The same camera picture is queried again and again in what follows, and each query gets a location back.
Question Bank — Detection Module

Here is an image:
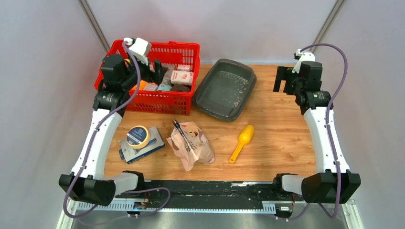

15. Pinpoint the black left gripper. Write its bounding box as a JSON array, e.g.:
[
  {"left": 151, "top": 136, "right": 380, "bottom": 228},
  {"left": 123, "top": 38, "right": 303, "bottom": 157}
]
[{"left": 121, "top": 47, "right": 169, "bottom": 91}]

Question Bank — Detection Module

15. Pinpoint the black bag clip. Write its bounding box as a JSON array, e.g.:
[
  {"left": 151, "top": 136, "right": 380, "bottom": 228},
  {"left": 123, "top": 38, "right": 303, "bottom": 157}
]
[{"left": 172, "top": 119, "right": 193, "bottom": 153}]

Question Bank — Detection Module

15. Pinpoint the yellow plastic scoop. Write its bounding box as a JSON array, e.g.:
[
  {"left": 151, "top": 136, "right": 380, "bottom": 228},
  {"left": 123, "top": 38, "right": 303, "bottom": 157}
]
[{"left": 229, "top": 125, "right": 255, "bottom": 164}]

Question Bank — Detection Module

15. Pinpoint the pink cat litter bag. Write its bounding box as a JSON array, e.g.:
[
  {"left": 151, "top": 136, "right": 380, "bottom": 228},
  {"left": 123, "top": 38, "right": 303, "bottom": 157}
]
[{"left": 167, "top": 122, "right": 216, "bottom": 171}]

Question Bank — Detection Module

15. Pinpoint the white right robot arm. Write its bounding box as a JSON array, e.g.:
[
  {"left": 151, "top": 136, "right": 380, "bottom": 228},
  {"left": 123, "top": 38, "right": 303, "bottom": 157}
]
[{"left": 272, "top": 61, "right": 361, "bottom": 204}]

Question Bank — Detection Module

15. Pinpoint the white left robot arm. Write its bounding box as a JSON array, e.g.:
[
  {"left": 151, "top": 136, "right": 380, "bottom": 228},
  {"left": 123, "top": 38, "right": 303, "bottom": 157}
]
[{"left": 59, "top": 54, "right": 155, "bottom": 208}]

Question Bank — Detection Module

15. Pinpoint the light blue box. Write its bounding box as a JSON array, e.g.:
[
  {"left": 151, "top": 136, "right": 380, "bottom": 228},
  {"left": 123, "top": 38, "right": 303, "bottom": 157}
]
[{"left": 157, "top": 84, "right": 172, "bottom": 92}]

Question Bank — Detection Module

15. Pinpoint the orange box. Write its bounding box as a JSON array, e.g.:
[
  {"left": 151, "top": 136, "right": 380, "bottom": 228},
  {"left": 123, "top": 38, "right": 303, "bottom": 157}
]
[{"left": 132, "top": 80, "right": 148, "bottom": 90}]

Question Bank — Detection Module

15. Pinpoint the dark grey litter tray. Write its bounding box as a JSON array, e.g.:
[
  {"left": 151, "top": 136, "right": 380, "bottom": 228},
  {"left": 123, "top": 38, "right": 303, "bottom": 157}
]
[{"left": 192, "top": 59, "right": 257, "bottom": 122}]

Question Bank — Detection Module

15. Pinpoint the blue white box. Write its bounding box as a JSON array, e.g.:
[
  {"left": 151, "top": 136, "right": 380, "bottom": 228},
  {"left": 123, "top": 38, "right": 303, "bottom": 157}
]
[{"left": 119, "top": 126, "right": 165, "bottom": 164}]

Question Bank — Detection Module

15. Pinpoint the grey sponge pack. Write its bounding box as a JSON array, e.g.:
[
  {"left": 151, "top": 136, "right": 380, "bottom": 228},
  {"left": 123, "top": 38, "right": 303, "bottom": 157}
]
[{"left": 161, "top": 63, "right": 175, "bottom": 86}]

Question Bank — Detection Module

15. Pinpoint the white Kamenoko sponge pack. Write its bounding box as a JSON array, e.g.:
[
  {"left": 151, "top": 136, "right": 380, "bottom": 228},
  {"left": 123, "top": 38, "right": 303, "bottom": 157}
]
[{"left": 171, "top": 70, "right": 194, "bottom": 86}]

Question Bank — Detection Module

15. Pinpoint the pink white sponge pack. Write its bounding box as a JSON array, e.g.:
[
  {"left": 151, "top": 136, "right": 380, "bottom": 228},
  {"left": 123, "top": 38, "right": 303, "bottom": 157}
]
[{"left": 176, "top": 64, "right": 192, "bottom": 72}]

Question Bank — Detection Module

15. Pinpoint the red plastic shopping basket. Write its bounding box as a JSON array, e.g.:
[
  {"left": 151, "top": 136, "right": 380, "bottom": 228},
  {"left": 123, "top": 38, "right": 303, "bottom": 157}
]
[{"left": 94, "top": 39, "right": 201, "bottom": 116}]

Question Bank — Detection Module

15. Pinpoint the masking tape roll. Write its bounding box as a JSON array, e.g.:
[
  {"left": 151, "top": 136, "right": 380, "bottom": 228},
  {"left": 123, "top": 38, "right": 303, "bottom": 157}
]
[{"left": 126, "top": 125, "right": 150, "bottom": 149}]

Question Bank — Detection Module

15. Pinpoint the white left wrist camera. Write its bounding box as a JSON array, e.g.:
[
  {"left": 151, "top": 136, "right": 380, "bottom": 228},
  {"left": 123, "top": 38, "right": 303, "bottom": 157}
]
[{"left": 123, "top": 37, "right": 151, "bottom": 65}]

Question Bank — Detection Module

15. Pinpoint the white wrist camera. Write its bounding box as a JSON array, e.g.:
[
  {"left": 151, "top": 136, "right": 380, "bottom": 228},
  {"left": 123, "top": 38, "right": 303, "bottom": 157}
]
[
  {"left": 123, "top": 37, "right": 151, "bottom": 65},
  {"left": 292, "top": 49, "right": 315, "bottom": 73}
]

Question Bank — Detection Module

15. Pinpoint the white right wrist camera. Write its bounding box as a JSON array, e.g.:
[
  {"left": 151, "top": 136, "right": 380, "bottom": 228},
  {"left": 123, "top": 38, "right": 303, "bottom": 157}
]
[{"left": 292, "top": 49, "right": 315, "bottom": 73}]

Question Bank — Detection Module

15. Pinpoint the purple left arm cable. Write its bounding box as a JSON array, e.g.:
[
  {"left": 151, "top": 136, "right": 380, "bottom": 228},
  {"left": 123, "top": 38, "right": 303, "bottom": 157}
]
[{"left": 63, "top": 41, "right": 171, "bottom": 219}]

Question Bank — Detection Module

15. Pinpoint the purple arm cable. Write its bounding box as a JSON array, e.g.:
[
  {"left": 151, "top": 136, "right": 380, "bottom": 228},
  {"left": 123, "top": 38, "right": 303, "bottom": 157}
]
[
  {"left": 63, "top": 41, "right": 171, "bottom": 219},
  {"left": 275, "top": 43, "right": 349, "bottom": 221}
]

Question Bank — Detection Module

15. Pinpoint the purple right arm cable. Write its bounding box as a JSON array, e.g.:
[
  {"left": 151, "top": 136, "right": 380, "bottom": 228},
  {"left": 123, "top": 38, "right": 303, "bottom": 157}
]
[{"left": 275, "top": 43, "right": 349, "bottom": 221}]

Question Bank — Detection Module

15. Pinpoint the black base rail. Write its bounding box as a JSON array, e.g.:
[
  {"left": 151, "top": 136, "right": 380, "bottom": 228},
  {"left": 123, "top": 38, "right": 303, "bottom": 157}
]
[{"left": 118, "top": 180, "right": 303, "bottom": 210}]

